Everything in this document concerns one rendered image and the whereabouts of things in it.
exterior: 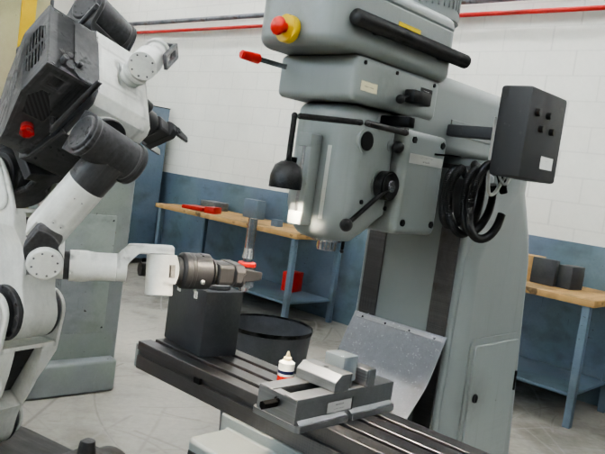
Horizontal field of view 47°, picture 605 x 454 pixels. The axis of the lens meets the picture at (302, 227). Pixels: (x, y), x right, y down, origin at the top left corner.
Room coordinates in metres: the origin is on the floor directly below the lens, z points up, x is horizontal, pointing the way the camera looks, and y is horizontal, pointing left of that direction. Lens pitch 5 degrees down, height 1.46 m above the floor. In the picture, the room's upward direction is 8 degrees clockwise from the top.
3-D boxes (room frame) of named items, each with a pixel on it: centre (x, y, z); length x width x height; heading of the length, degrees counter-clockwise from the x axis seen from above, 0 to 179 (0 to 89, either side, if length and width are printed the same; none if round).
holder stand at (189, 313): (2.03, 0.26, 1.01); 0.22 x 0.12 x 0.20; 38
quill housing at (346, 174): (1.71, -0.07, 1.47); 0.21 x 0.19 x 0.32; 48
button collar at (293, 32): (1.53, 0.09, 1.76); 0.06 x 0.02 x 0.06; 48
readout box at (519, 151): (1.70, -0.51, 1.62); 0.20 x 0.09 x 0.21; 138
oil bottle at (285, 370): (1.69, -0.01, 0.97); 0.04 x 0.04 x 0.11
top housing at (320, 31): (1.72, -0.07, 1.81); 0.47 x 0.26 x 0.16; 138
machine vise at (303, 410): (1.62, -0.11, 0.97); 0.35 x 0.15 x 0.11; 136
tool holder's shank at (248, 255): (1.77, 0.13, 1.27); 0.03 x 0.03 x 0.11
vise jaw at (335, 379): (1.60, -0.10, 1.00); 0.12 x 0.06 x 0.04; 46
